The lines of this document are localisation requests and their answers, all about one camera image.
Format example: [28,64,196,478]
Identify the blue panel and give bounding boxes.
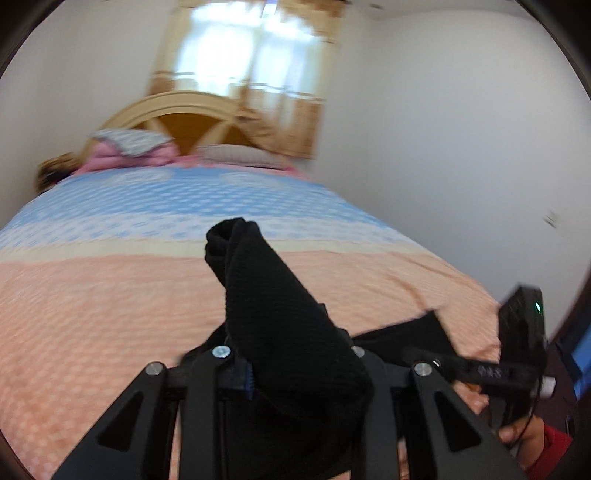
[570,323,591,384]

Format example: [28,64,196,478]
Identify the striped pillow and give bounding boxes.
[196,144,289,168]

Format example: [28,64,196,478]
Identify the black pants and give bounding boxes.
[182,217,455,480]

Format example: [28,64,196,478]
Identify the cream wooden bed headboard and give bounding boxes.
[95,91,287,160]

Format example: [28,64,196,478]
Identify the beige patterned window curtain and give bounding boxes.
[148,0,347,160]

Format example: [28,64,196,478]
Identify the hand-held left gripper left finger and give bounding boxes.
[51,344,254,480]

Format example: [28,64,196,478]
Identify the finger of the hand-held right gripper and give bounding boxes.
[402,346,478,385]

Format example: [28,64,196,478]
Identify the brown patterned bag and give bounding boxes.
[36,154,86,192]

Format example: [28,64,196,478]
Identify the grey floral pillow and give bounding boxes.
[90,129,174,155]

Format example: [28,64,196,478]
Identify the pink blanket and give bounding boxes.
[74,141,305,176]

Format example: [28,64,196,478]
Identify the polka dot bedspread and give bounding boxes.
[0,164,504,480]

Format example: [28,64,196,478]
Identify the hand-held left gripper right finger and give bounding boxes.
[342,344,529,480]

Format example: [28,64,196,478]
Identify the person's right hand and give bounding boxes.
[498,418,548,469]

